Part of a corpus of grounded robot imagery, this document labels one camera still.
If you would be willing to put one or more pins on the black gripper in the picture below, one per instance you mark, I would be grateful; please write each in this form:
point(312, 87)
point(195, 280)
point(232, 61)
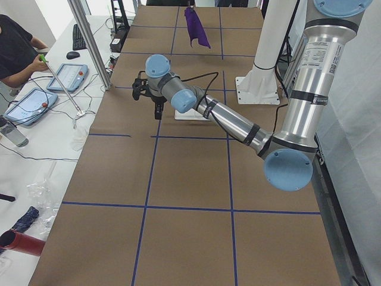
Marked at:
point(157, 99)

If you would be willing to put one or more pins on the purple towel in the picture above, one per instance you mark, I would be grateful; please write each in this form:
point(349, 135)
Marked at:
point(195, 28)

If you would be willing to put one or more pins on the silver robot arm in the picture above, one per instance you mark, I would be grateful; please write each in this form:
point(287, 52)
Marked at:
point(288, 153)

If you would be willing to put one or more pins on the black keyboard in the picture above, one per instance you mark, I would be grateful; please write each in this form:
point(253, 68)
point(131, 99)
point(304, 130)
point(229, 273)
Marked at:
point(77, 38)

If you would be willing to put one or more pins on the black computer mouse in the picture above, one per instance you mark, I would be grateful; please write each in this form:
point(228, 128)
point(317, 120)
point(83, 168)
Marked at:
point(72, 55)

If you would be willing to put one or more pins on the far teach pendant tablet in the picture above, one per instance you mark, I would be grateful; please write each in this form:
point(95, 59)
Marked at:
point(72, 75)

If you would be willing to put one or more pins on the teach pendant tablet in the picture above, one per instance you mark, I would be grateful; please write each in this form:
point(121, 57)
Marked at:
point(72, 75)
point(31, 107)

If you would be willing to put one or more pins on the near teach pendant tablet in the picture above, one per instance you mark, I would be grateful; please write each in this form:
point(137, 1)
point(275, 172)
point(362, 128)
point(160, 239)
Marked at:
point(31, 107)

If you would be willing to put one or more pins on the person in black shirt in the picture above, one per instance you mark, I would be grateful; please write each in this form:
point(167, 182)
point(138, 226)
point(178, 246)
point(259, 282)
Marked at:
point(19, 53)

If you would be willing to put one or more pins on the clear water bottle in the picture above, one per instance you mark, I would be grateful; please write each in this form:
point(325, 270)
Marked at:
point(11, 132)

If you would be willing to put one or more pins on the red cylinder tube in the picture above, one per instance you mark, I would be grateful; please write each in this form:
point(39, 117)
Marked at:
point(20, 242)

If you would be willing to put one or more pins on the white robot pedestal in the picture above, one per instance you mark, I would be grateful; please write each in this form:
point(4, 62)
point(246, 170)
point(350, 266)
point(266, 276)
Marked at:
point(259, 86)

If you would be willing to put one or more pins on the aluminium frame post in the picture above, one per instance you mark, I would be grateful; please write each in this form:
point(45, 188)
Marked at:
point(84, 26)

